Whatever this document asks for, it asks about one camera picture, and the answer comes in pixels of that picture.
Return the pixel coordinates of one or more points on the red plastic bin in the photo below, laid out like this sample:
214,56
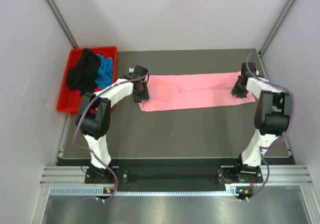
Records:
69,100

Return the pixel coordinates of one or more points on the corner aluminium post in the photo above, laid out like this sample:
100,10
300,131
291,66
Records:
62,23
275,28

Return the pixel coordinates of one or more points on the blue t shirt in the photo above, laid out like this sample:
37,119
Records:
105,72

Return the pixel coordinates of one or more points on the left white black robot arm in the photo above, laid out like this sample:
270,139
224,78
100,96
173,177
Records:
94,119

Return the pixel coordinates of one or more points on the right corner aluminium post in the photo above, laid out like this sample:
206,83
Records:
275,28

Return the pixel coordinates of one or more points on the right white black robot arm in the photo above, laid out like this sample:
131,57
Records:
271,119

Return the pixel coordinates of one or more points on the left corner aluminium post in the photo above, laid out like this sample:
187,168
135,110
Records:
62,23

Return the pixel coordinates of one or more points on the black t shirt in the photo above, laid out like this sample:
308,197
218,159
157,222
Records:
82,76

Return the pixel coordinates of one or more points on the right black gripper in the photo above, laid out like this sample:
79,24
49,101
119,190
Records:
238,94

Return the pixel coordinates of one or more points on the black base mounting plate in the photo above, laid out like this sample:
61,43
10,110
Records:
177,174

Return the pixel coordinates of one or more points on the aluminium frame rail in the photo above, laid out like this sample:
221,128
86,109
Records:
279,175

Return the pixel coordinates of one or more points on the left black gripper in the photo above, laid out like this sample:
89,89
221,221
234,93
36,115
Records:
144,96

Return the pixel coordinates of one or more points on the slotted cable duct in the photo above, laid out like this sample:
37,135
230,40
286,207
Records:
102,191

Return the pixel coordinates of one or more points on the pink t shirt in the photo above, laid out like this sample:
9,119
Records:
192,91

